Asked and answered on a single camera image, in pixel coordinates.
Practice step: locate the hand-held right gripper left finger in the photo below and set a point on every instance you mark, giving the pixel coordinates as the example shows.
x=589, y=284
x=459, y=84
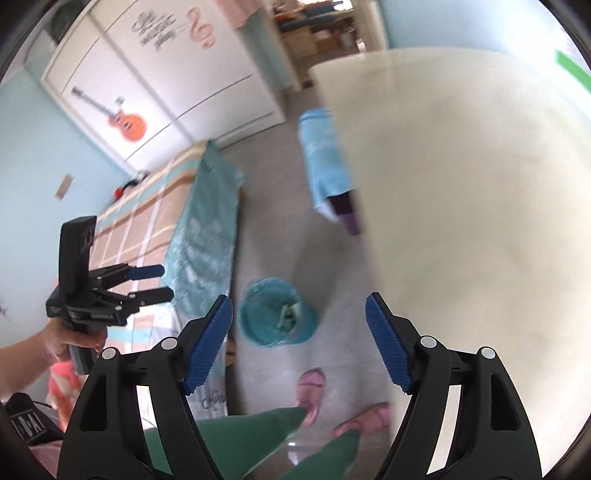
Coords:
x=207, y=341

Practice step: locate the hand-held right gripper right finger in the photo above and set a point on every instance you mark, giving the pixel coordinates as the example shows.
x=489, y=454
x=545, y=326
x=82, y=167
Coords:
x=388, y=341

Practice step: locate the orange guitar sticker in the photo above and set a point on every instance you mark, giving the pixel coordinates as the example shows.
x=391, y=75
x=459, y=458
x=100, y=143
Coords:
x=124, y=122

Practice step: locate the teal trash bin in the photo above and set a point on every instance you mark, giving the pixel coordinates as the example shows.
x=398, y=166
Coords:
x=263, y=318

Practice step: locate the person's left hand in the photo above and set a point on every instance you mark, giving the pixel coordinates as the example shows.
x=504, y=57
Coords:
x=69, y=339

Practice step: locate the pink cloth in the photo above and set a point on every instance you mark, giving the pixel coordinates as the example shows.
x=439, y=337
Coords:
x=62, y=385

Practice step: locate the black bag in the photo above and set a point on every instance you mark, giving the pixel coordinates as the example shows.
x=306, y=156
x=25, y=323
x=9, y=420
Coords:
x=23, y=417

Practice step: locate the pink slipper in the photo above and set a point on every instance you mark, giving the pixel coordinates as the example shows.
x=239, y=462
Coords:
x=369, y=417
x=311, y=387

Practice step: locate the brown cardboard box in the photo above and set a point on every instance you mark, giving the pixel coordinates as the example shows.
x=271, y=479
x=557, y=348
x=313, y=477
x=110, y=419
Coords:
x=307, y=41

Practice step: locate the red and black object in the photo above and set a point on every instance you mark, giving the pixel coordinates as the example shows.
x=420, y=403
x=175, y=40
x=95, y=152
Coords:
x=122, y=189

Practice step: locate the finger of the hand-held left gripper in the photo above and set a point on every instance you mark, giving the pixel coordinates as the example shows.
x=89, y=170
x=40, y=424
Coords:
x=145, y=271
x=154, y=295

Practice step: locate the pink treble clef sticker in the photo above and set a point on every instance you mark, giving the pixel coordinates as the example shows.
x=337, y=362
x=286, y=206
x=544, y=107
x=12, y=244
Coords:
x=203, y=27

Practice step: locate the green striped wall poster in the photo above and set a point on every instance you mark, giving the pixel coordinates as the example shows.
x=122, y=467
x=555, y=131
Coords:
x=575, y=67

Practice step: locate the plaid bed blanket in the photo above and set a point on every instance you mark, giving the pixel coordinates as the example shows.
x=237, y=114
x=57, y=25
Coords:
x=147, y=212

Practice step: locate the green trouser leg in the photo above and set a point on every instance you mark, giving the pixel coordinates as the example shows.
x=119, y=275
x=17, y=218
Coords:
x=328, y=457
x=244, y=438

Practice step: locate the teal bed sheet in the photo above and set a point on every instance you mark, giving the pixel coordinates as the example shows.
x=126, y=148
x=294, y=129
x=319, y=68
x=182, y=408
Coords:
x=207, y=240

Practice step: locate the brown wall sticker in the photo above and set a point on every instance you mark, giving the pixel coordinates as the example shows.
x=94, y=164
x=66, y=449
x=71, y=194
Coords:
x=63, y=186

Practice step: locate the light blue towel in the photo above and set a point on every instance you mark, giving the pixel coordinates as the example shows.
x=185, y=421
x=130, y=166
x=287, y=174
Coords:
x=323, y=157

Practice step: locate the white wardrobe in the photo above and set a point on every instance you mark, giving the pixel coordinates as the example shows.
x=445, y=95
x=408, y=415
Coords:
x=175, y=69

